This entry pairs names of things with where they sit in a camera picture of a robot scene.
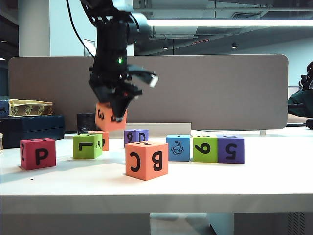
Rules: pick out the white partition foot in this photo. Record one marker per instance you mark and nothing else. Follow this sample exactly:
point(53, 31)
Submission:
point(263, 132)

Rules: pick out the beige tray gold print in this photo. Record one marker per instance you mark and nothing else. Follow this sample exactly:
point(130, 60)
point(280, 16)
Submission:
point(1, 144)

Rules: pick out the blue block I A fish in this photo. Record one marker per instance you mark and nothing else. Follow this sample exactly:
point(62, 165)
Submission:
point(171, 156)

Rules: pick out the orange block F 3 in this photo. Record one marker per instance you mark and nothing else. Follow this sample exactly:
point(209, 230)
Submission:
point(105, 124)

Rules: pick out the black rounded device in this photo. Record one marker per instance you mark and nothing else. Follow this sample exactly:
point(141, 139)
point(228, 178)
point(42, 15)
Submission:
point(310, 123)

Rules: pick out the orange block Q D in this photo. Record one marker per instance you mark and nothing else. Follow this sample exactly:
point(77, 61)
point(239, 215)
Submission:
point(105, 147)

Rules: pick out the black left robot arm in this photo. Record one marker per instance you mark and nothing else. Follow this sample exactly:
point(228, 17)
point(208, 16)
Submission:
point(110, 44)

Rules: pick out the long ceiling light strip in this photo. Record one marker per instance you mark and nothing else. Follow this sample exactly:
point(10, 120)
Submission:
point(232, 22)

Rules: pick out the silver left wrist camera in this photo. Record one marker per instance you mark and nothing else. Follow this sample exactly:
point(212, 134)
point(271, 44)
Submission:
point(153, 81)

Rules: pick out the seated person green top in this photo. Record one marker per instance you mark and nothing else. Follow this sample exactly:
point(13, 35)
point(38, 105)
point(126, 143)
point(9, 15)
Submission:
point(300, 102)

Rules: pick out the black mug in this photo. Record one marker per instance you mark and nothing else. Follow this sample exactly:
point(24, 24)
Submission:
point(84, 122)

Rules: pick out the orange block 2 B C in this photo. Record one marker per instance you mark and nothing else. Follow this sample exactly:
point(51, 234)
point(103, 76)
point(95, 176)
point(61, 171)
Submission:
point(146, 151)

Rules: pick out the yellow patterned box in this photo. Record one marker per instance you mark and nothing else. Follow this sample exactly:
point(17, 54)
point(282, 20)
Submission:
point(29, 109)

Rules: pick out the purple block G R 5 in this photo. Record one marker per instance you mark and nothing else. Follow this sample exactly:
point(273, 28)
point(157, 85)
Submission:
point(240, 156)

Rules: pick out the grey-brown desk partition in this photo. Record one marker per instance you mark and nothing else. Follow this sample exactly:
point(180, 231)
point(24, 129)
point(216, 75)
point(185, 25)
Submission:
point(220, 93)

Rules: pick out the purple block R D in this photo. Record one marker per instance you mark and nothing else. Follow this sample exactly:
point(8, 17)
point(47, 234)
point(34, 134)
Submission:
point(145, 137)

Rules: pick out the dark blue hard case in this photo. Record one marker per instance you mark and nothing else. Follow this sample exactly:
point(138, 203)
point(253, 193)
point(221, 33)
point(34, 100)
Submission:
point(31, 129)

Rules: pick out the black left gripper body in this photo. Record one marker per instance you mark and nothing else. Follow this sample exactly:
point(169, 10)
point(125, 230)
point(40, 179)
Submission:
point(110, 83)

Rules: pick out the white wall poster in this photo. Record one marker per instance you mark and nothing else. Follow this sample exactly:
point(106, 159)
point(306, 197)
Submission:
point(89, 47)

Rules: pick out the green block T L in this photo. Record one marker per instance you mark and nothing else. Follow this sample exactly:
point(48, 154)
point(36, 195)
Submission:
point(78, 154)

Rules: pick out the green block N 9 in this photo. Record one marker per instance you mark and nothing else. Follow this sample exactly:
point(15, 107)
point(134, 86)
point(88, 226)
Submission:
point(212, 156)

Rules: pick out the white table leg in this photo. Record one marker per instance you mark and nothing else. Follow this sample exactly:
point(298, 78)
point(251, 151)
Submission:
point(220, 224)

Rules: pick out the red block U P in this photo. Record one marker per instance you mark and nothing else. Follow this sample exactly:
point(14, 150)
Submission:
point(51, 147)

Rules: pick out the red LED sign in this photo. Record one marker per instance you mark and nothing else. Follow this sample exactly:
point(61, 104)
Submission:
point(201, 41)

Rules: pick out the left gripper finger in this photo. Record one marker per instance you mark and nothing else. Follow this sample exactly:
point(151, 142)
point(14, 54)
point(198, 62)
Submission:
point(121, 107)

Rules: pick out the round ceiling spot lamp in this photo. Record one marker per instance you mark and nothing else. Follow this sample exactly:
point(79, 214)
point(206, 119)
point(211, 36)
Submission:
point(234, 45)

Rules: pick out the bare forearm of person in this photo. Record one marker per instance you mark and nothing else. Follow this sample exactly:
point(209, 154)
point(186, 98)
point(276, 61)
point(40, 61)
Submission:
point(298, 118)

